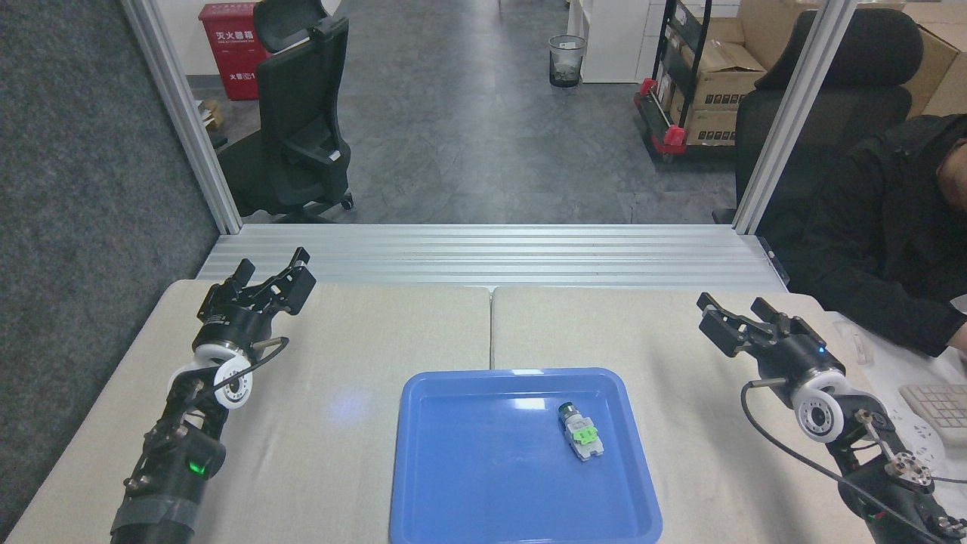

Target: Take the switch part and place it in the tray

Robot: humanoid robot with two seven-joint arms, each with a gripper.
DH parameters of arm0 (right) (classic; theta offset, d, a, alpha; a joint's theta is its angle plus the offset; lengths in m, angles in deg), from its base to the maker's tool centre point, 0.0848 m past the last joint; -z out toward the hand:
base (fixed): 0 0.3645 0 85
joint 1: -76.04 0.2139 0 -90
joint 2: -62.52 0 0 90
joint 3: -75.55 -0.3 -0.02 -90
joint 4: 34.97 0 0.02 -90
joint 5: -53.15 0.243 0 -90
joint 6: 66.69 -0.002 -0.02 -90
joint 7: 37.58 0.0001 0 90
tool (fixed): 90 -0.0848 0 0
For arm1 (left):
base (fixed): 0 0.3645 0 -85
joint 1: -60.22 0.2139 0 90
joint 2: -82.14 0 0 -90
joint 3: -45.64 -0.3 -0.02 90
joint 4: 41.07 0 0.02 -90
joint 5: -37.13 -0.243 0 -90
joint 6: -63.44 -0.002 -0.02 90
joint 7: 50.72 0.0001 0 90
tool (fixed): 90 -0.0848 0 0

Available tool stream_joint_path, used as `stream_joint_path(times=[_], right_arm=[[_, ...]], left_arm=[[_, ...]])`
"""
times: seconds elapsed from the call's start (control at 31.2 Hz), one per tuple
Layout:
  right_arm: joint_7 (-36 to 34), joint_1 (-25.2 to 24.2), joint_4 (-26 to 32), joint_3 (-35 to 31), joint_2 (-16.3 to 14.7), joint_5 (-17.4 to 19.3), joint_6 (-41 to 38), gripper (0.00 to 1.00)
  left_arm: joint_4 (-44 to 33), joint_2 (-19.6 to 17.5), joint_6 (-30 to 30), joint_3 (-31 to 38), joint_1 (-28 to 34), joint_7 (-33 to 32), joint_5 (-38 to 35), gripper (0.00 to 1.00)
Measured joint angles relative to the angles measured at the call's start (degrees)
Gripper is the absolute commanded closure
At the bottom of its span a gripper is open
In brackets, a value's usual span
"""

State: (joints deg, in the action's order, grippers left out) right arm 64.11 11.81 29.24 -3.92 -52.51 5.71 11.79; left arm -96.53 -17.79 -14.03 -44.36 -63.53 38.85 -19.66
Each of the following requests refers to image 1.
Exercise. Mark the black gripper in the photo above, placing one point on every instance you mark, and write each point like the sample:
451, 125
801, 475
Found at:
236, 321
801, 356

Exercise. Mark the switch part with green clip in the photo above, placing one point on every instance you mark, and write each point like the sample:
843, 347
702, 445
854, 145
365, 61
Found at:
582, 434

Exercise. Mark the blue plastic tray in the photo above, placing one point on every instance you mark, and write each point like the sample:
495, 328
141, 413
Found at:
491, 468

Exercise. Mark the person's hand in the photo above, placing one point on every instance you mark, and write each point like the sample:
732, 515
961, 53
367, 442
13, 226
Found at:
959, 340

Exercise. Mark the beige table mat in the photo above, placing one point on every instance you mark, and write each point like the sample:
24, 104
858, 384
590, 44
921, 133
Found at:
680, 355

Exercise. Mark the black office chair with armrests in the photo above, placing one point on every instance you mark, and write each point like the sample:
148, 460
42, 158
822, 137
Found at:
298, 128

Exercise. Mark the person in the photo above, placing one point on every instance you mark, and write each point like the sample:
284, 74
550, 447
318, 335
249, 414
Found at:
884, 227

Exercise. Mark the grey felt partition panel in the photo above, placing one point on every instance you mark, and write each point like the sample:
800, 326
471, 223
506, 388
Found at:
83, 227

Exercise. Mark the beige keyboard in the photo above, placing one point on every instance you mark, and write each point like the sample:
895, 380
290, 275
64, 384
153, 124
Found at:
940, 408

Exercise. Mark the white power strip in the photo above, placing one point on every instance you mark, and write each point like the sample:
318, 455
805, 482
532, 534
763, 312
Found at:
925, 442

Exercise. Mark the flat cardboard box with label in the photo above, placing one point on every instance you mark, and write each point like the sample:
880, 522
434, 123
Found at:
710, 127

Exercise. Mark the black cart with red corners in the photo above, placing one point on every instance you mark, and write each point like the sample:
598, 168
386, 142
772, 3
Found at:
665, 113

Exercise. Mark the red fire extinguisher box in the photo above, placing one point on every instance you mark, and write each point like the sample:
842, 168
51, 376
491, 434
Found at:
230, 49

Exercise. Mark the black high-back office chair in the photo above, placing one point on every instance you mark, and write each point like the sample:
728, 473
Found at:
854, 98

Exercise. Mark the open cardboard box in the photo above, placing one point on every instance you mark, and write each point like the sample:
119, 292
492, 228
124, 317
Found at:
725, 79

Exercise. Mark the large brown cardboard box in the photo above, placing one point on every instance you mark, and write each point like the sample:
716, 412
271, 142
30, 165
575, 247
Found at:
937, 68

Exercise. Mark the white cabinet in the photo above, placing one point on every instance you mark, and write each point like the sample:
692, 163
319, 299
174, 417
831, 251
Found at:
612, 38

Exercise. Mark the black mesh waste bin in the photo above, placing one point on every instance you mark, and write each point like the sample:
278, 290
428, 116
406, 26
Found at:
566, 62

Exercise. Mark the black frame bracket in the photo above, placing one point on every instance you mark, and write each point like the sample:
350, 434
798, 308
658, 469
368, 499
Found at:
772, 257

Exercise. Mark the silver aluminium frame post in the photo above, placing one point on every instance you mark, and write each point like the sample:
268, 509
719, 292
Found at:
185, 121
789, 121

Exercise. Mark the silver aluminium rail platform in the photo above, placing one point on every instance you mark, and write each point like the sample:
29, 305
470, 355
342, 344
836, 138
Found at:
491, 257

